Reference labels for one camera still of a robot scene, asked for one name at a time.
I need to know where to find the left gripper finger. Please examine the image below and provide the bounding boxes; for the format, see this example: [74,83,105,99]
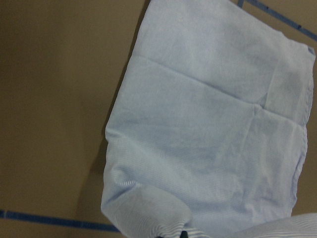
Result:
[180,231,188,238]

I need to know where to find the light blue striped shirt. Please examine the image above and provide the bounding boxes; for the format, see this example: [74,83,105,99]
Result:
[101,0,316,238]

